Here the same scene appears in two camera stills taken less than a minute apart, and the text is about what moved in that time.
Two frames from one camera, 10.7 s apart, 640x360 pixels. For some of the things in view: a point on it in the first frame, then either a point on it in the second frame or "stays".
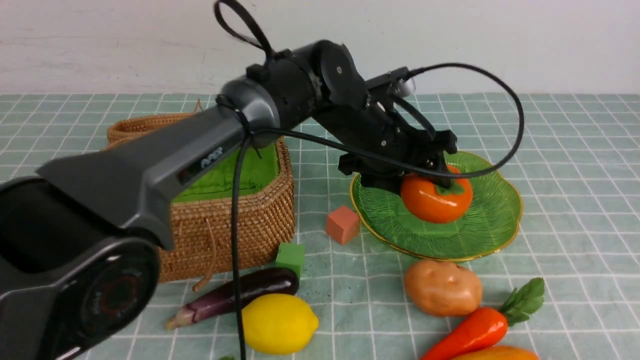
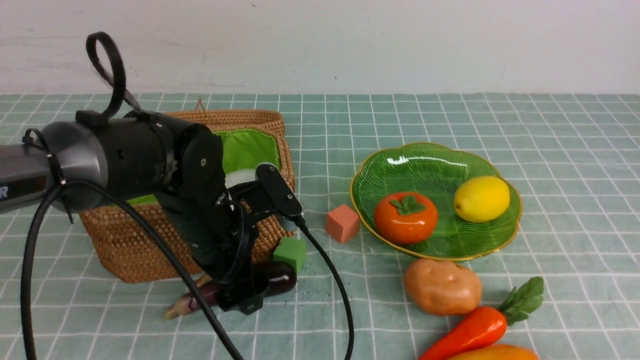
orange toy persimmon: [434, 204] to [405, 218]
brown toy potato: [442, 288] stays
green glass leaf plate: [494, 213] stays
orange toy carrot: [486, 327] stays
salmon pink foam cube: [342, 225] stays
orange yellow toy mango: [501, 352] stays
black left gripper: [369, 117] to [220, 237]
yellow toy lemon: [278, 324] to [482, 199]
